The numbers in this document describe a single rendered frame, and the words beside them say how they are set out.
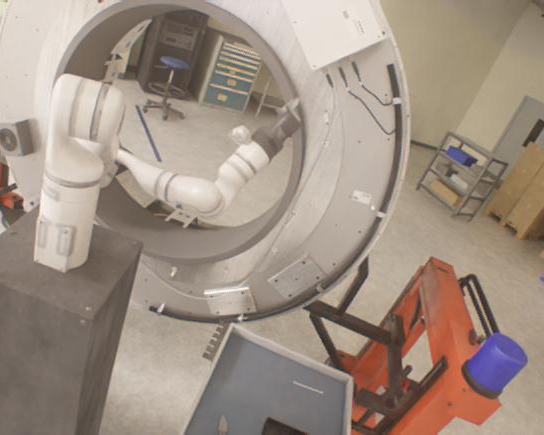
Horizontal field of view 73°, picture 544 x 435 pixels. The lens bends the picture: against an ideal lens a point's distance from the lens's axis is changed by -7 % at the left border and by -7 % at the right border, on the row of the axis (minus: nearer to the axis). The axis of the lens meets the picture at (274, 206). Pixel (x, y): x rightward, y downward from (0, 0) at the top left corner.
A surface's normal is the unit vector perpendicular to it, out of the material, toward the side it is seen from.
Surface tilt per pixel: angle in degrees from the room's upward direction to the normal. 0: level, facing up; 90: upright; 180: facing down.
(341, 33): 90
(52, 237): 90
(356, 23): 90
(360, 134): 90
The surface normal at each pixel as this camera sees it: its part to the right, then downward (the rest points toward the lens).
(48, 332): -0.07, 0.44
